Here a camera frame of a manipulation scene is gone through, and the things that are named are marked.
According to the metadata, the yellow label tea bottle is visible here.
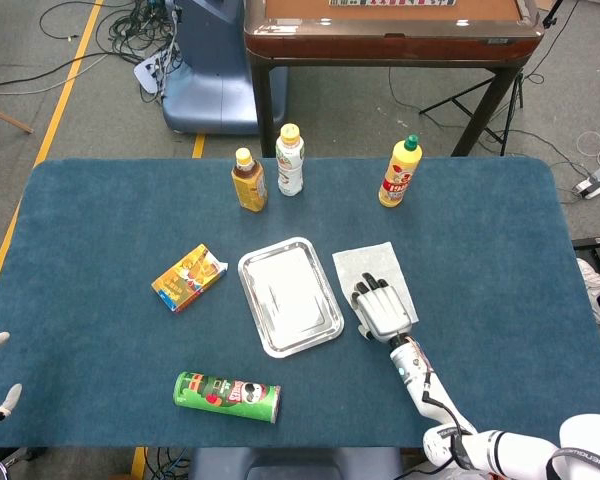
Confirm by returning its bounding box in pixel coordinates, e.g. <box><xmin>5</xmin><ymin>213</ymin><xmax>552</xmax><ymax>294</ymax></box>
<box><xmin>230</xmin><ymin>147</ymin><xmax>269</xmax><ymax>214</ymax></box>

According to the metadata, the brown mahjong table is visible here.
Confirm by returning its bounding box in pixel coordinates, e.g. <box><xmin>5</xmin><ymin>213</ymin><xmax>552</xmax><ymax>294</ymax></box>
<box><xmin>243</xmin><ymin>0</ymin><xmax>546</xmax><ymax>159</ymax></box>

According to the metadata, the wooden pole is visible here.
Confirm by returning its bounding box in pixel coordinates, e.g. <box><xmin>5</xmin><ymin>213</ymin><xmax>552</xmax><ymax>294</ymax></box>
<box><xmin>0</xmin><ymin>99</ymin><xmax>35</xmax><ymax>135</ymax></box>

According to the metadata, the green Pringles can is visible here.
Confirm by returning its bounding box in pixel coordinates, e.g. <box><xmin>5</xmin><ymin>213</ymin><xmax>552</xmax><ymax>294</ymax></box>
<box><xmin>172</xmin><ymin>370</ymin><xmax>282</xmax><ymax>425</ymax></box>

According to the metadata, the black tripod stand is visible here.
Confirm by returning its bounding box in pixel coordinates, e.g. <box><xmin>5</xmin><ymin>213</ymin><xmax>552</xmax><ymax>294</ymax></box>
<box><xmin>419</xmin><ymin>0</ymin><xmax>565</xmax><ymax>157</ymax></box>

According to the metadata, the white socket panel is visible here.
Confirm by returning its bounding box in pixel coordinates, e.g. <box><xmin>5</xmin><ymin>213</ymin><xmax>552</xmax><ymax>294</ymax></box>
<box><xmin>133</xmin><ymin>54</ymin><xmax>174</xmax><ymax>95</ymax></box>

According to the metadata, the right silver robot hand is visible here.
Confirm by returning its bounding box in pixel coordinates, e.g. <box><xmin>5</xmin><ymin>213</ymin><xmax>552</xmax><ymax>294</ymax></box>
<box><xmin>350</xmin><ymin>272</ymin><xmax>414</xmax><ymax>344</ymax></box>

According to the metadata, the yellow detergent bottle green cap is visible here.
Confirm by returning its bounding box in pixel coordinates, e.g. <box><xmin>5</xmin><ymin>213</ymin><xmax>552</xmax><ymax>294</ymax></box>
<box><xmin>378</xmin><ymin>133</ymin><xmax>425</xmax><ymax>209</ymax></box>

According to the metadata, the orange snack box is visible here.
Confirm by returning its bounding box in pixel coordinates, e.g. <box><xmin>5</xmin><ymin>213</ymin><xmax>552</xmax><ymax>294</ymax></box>
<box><xmin>150</xmin><ymin>243</ymin><xmax>230</xmax><ymax>314</ymax></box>

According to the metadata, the stainless steel tray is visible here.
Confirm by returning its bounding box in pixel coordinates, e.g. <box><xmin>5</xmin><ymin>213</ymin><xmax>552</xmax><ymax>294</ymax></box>
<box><xmin>237</xmin><ymin>236</ymin><xmax>345</xmax><ymax>359</ymax></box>

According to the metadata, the white power strip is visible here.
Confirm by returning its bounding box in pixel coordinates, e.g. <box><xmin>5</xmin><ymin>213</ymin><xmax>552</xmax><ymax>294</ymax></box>
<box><xmin>573</xmin><ymin>164</ymin><xmax>600</xmax><ymax>200</ymax></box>

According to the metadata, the blue table cloth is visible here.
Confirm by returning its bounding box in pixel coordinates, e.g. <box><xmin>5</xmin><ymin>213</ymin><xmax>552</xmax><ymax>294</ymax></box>
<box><xmin>0</xmin><ymin>156</ymin><xmax>600</xmax><ymax>450</ymax></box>

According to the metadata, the grey robot body base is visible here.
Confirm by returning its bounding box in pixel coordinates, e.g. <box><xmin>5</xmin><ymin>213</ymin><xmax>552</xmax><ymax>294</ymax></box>
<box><xmin>187</xmin><ymin>446</ymin><xmax>404</xmax><ymax>480</ymax></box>

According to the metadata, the black floor cable bundle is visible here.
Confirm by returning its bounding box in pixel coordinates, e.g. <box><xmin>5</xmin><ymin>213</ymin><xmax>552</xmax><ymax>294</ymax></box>
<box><xmin>0</xmin><ymin>0</ymin><xmax>184</xmax><ymax>104</ymax></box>

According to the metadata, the white label drink bottle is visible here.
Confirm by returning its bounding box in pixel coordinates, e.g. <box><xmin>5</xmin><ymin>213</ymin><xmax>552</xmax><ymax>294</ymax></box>
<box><xmin>275</xmin><ymin>122</ymin><xmax>305</xmax><ymax>197</ymax></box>

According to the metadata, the white shoe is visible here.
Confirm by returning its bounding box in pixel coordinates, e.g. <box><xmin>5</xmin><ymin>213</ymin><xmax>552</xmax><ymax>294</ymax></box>
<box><xmin>577</xmin><ymin>258</ymin><xmax>600</xmax><ymax>326</ymax></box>

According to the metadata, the blue grey machine base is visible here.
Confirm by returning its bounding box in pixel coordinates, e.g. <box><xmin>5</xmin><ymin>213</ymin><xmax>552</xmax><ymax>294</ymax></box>
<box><xmin>161</xmin><ymin>0</ymin><xmax>289</xmax><ymax>136</ymax></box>

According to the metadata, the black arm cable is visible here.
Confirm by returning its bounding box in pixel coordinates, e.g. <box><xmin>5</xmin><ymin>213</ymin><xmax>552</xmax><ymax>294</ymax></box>
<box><xmin>422</xmin><ymin>372</ymin><xmax>476</xmax><ymax>471</ymax></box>

